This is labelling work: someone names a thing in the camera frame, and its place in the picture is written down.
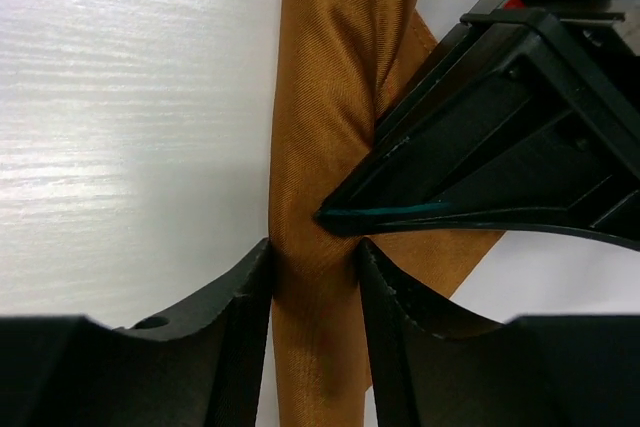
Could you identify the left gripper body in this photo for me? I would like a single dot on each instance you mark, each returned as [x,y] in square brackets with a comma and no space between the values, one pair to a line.
[611,26]

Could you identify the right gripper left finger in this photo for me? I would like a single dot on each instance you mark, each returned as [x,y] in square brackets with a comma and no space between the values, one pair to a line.
[197,363]

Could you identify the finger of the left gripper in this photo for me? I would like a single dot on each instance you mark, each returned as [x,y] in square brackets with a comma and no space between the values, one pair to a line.
[525,125]

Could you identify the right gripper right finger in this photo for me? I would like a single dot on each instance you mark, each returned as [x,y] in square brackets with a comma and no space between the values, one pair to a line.
[435,363]

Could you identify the brown cloth napkin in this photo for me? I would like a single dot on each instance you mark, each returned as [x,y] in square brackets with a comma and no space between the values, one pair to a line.
[342,64]

